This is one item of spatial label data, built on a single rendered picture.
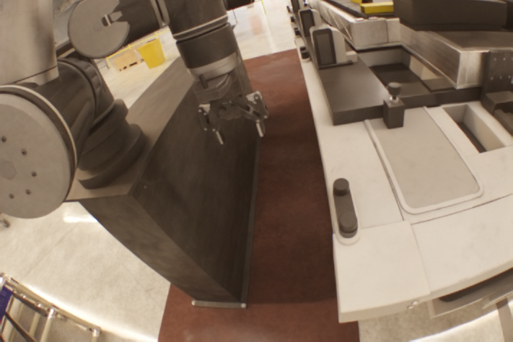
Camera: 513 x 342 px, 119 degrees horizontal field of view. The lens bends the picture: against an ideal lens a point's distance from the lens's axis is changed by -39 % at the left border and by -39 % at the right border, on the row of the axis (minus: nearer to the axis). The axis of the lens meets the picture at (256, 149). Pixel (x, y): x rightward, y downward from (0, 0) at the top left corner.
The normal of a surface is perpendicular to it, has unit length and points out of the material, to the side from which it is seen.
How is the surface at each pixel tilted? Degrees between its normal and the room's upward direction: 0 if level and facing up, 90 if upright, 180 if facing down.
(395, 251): 0
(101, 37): 90
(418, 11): 90
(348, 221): 0
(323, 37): 90
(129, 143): 23
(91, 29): 90
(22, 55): 102
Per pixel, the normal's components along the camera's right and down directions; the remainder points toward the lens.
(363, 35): -0.07, 0.64
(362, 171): -0.26, -0.76
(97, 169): -0.12, -0.49
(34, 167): 0.43, 0.47
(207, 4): 0.61, 0.35
